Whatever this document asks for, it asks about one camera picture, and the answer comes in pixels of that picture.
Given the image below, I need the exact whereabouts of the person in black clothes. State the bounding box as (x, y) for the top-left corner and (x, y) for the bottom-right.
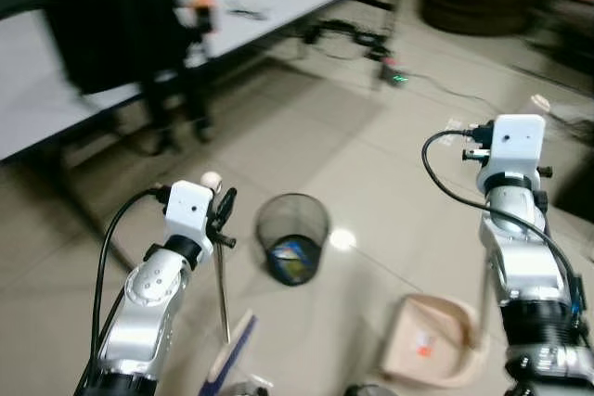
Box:
(45, 0), (220, 154)

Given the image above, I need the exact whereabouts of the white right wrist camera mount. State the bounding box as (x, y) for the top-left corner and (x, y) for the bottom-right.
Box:
(476, 115), (547, 195)

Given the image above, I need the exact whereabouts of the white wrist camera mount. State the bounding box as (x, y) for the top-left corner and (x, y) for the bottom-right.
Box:
(476, 115), (547, 195)
(164, 181), (215, 258)

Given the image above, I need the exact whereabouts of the power strip with green light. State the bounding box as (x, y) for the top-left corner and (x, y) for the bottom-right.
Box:
(375, 53), (410, 88)

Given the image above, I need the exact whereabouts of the black cable tangle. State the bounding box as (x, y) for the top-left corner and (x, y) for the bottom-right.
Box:
(301, 19), (392, 60)

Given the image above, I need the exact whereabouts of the broom with thin metal handle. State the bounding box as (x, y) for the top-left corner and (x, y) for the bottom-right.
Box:
(199, 171), (262, 396)

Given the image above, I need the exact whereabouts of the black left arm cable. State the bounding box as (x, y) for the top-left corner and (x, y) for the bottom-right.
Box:
(85, 186), (174, 390)

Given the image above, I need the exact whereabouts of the blue wrapper rubbish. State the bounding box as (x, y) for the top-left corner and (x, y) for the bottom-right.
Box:
(276, 237), (318, 284)

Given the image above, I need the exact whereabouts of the black mesh waste bin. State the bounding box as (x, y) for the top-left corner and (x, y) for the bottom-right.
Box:
(255, 193), (332, 287)

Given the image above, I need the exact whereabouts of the clear plastic bottle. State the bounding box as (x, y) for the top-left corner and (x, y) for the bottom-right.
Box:
(528, 94), (554, 116)

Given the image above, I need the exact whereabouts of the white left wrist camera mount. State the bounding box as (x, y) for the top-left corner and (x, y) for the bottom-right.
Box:
(164, 181), (215, 258)

